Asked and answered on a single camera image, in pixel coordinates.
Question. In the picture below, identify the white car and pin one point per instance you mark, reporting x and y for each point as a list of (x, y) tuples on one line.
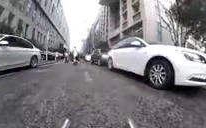
[(87, 57), (141, 58)]

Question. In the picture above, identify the tree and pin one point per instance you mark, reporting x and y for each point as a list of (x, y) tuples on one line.
[(196, 15)]

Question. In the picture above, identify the row of buildings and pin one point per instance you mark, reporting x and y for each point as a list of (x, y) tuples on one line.
[(99, 31)]

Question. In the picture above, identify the grey asphalt road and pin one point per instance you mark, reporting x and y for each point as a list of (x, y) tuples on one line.
[(91, 96)]

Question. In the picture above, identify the robot's own part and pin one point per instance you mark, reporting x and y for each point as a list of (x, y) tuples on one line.
[(131, 123), (65, 123)]

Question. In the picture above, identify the person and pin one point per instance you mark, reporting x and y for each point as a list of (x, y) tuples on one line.
[(65, 55), (75, 55)]

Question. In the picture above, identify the row of parked cars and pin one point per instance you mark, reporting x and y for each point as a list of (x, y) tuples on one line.
[(50, 55)]

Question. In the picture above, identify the pale building with balconies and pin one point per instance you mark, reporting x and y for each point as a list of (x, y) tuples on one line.
[(134, 16)]

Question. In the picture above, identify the long grey building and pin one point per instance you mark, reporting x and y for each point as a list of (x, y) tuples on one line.
[(24, 20)]

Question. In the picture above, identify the dark car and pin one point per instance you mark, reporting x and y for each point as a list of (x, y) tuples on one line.
[(97, 56)]

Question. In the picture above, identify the silver car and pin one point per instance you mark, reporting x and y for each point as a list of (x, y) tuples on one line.
[(11, 55)]

